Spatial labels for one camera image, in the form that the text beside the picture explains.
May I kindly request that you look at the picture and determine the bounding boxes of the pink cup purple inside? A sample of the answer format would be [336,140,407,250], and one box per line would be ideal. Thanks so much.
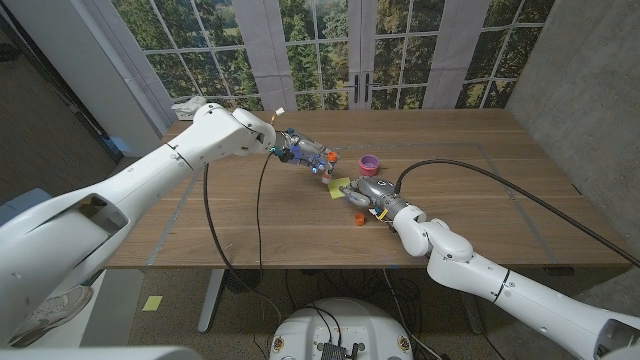
[358,154,381,178]

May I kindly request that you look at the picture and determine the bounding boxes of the white robot torso edge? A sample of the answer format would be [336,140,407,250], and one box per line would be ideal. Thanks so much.
[0,345,204,360]

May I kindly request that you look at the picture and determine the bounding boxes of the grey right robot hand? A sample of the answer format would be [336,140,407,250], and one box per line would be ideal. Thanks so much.
[339,175,409,221]

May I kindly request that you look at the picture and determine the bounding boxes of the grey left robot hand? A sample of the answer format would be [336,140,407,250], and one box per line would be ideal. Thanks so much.
[272,128,341,184]

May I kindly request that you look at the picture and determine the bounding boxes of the white table leg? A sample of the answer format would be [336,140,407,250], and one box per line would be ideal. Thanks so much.
[197,268,227,335]

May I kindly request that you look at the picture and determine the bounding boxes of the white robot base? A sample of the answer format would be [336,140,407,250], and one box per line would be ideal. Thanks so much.
[268,297,414,360]

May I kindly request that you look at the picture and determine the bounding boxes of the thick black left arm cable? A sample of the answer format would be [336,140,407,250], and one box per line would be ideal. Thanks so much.
[202,149,284,346]

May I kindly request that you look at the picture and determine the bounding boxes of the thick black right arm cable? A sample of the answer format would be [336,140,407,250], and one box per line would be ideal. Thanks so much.
[394,158,640,269]

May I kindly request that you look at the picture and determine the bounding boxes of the printed window garden backdrop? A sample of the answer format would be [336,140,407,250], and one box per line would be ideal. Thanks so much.
[82,0,556,112]

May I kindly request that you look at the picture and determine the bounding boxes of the black round floor fan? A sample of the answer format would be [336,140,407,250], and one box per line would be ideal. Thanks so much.
[223,268,265,294]

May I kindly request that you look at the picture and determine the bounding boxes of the white tissue box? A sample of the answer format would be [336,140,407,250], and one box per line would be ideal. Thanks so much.
[171,95,207,121]

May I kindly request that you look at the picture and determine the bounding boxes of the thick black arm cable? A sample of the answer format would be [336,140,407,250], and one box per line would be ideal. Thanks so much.
[394,158,640,269]
[202,149,284,346]

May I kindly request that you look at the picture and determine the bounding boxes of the grey white sneaker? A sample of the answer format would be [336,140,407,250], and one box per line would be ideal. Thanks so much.
[9,284,94,347]

